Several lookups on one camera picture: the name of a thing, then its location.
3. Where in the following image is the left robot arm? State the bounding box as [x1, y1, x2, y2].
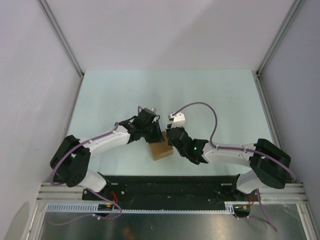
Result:
[49, 108, 165, 200]

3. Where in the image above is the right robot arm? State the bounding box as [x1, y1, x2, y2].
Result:
[166, 127, 291, 201]

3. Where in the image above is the aluminium corner post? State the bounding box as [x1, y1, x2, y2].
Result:
[255, 0, 305, 78]
[37, 0, 85, 80]

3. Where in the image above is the brown cardboard express box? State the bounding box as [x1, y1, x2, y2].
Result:
[149, 131, 174, 161]

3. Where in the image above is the left aluminium corner post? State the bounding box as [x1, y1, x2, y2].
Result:
[37, 0, 85, 80]

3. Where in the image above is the right aluminium corner post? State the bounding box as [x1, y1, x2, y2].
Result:
[255, 0, 305, 78]

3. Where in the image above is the white slotted cable duct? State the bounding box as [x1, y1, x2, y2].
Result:
[45, 202, 235, 215]

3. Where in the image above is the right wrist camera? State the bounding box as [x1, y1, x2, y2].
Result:
[167, 111, 186, 129]

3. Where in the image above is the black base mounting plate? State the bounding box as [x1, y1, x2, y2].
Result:
[82, 175, 250, 211]

